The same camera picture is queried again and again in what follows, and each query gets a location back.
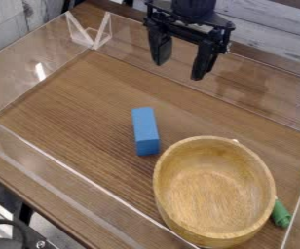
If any small green object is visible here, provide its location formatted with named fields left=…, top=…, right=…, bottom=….
left=272, top=199, right=292, bottom=228

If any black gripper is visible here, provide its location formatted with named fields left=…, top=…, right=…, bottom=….
left=143, top=0, right=236, bottom=81

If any blue rectangular block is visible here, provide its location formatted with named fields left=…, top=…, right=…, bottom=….
left=131, top=107, right=161, bottom=156

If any clear acrylic corner bracket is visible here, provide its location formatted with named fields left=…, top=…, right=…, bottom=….
left=66, top=12, right=113, bottom=50

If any black cable under table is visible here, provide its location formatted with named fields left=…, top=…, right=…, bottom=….
left=0, top=219, right=29, bottom=249

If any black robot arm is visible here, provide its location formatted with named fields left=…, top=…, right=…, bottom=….
left=143, top=0, right=236, bottom=81

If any brown wooden bowl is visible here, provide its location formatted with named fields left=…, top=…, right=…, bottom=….
left=153, top=136, right=276, bottom=248

